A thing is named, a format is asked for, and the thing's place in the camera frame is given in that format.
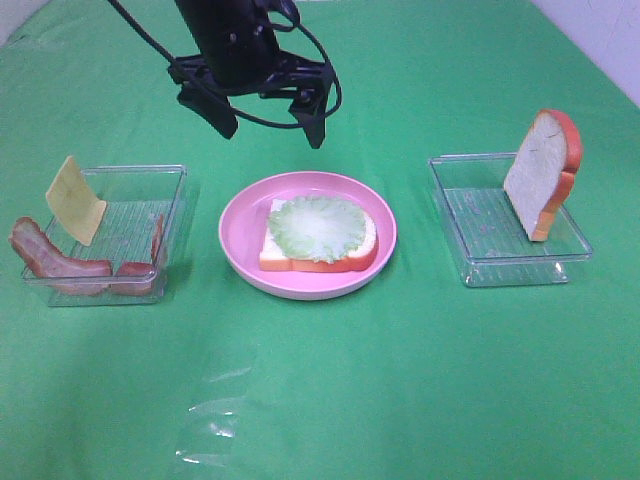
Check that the clear plastic wrap sheet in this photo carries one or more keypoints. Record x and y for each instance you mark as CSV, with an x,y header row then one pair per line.
x,y
212,421

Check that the long bacon strip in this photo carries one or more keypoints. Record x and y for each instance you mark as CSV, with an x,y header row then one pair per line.
x,y
45,260

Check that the yellow cheese slice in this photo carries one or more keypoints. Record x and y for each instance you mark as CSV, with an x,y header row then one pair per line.
x,y
74,203

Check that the clear plastic bread tray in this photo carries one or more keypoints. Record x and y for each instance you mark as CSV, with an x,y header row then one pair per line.
x,y
487,242

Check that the white bread slice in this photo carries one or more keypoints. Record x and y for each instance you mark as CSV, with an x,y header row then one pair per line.
x,y
272,259

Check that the green table cloth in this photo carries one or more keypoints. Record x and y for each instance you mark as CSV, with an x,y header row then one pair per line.
x,y
414,376

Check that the clear plastic ingredient tray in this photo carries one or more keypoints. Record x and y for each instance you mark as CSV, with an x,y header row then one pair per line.
x,y
136,196

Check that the pink round plate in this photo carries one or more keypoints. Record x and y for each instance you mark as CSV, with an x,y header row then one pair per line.
x,y
242,227

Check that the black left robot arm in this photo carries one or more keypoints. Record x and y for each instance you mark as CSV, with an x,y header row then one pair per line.
x,y
279,15

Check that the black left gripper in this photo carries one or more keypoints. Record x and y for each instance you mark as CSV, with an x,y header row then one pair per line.
x,y
246,58

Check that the green lettuce leaf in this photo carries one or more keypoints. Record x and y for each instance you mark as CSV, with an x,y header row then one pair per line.
x,y
319,228

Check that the short bacon strip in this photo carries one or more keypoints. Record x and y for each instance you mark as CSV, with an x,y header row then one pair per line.
x,y
145,273

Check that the upright bread slice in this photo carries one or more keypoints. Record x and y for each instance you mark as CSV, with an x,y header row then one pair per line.
x,y
543,172

